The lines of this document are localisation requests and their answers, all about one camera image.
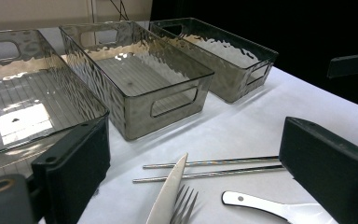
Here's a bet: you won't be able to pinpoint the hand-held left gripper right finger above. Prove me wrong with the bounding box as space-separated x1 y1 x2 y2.
278 116 358 224

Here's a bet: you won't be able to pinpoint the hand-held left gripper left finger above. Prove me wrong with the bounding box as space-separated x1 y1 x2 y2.
31 116 111 224

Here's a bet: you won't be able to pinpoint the white-handled spoon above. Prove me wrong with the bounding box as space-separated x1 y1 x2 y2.
221 190 338 224

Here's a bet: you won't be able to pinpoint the smoky clear plastic bin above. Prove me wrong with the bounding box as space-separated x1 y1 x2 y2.
149 17 279 105
59 21 215 142
0 29 110 185

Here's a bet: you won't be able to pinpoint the silver table knife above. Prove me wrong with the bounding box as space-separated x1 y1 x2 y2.
145 152 189 224

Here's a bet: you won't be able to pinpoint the silver fork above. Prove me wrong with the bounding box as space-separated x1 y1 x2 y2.
169 184 200 224

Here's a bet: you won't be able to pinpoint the thin dark cables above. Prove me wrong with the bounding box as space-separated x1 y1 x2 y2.
109 0 130 21

